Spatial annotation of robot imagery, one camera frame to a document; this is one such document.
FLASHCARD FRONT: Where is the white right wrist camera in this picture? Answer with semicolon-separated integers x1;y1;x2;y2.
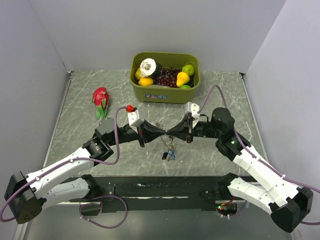
184;101;200;134

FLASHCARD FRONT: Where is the white black cylinder roll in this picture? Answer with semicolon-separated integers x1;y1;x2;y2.
139;58;163;79

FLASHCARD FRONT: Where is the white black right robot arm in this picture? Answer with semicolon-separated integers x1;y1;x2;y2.
167;102;314;233

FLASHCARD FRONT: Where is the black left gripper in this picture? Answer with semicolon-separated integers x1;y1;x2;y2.
107;118;166;147

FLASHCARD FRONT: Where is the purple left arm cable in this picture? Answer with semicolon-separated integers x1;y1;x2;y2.
0;105;131;223

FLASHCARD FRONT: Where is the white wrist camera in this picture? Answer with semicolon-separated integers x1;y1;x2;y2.
184;101;200;134
125;105;145;133

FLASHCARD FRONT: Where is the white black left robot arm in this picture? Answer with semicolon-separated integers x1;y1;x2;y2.
4;118;166;224

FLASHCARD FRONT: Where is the green fruit toy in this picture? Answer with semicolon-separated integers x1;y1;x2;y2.
180;84;192;89

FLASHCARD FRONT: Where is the red dragon fruit toy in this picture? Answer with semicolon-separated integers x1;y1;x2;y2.
92;87;110;120

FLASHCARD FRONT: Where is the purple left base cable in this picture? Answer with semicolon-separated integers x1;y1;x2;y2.
78;195;128;229

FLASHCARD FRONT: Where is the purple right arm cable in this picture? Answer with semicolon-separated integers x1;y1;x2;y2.
197;84;320;226

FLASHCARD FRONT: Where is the green lime toy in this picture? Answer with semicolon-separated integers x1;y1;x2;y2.
181;64;195;76

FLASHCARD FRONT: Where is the olive green plastic bin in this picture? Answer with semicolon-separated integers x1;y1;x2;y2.
129;51;201;104

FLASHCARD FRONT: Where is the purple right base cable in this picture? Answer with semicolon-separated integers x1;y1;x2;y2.
219;202;250;221

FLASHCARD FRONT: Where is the large silver toothed keyring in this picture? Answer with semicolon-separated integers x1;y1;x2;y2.
160;135;176;160

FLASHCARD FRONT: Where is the blue tag key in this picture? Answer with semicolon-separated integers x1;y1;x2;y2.
167;148;176;161

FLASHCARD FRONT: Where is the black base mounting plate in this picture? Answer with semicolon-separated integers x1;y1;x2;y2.
95;176;240;213

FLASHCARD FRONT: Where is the dark red grape bunch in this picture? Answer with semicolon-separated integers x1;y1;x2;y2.
153;67;181;88

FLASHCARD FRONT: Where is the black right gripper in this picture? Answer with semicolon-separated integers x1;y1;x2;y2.
166;114;222;143

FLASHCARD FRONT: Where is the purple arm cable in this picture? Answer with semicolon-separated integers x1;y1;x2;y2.
0;105;131;223
197;84;320;226

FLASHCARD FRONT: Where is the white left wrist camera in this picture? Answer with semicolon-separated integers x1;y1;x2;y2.
125;105;145;133

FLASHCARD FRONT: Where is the yellow pear toy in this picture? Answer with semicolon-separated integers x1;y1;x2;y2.
176;71;190;88

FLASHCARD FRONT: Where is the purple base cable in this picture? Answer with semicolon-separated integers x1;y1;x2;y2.
219;202;250;221
78;195;128;229

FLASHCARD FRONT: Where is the yellow lemon toy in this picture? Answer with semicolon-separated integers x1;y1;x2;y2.
134;68;142;81

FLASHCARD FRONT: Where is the orange yellow mango toy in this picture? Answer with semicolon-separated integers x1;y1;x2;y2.
138;77;154;87

